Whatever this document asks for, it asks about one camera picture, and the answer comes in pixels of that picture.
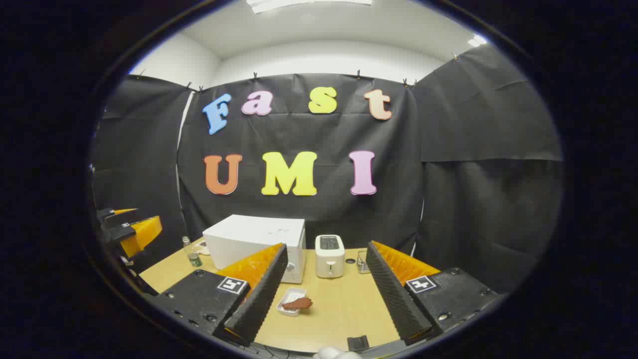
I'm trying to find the black backdrop cloth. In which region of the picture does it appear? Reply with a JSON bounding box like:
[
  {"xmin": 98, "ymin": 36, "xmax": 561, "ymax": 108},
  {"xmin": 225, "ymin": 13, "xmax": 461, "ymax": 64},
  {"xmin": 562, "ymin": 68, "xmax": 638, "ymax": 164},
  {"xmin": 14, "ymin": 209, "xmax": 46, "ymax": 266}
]
[{"xmin": 92, "ymin": 44, "xmax": 564, "ymax": 295}]

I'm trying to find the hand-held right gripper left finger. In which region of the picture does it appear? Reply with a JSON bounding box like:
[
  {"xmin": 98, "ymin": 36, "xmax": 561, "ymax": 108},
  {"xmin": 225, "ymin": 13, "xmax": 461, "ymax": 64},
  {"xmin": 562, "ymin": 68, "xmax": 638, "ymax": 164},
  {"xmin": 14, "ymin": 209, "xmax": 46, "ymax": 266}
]
[{"xmin": 150, "ymin": 243, "xmax": 289, "ymax": 347}]

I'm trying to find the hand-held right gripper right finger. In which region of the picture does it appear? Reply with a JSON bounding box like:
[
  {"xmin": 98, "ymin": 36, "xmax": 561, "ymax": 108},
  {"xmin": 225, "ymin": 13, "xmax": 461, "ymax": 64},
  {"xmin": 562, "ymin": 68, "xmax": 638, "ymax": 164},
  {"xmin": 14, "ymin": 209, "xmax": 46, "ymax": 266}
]
[{"xmin": 365, "ymin": 240, "xmax": 499, "ymax": 346}]

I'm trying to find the white microwave oven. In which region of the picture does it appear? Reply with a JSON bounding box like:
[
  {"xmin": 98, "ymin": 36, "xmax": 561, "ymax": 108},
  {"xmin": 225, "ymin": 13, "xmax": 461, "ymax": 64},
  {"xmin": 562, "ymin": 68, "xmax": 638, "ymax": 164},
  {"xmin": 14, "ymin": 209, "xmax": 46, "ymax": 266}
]
[{"xmin": 203, "ymin": 214, "xmax": 307, "ymax": 285}]

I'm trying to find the cream white toaster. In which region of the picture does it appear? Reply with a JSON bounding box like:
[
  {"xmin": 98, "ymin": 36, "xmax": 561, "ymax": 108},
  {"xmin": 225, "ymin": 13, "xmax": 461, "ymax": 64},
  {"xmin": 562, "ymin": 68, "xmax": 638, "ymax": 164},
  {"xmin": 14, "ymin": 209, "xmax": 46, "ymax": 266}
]
[{"xmin": 315, "ymin": 234, "xmax": 345, "ymax": 279}]

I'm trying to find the white plastic tray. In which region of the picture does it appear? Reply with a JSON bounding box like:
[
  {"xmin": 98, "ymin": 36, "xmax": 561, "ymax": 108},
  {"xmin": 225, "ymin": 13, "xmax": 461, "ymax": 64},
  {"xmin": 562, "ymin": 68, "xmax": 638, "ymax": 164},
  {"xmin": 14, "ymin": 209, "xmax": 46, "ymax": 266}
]
[{"xmin": 277, "ymin": 287, "xmax": 308, "ymax": 317}]

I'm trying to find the clear plastic water bottle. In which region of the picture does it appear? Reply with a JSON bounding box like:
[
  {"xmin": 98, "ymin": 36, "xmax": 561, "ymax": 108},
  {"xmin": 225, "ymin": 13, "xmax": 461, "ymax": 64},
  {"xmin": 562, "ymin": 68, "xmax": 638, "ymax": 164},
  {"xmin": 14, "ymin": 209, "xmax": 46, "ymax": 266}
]
[{"xmin": 182, "ymin": 236, "xmax": 203, "ymax": 268}]

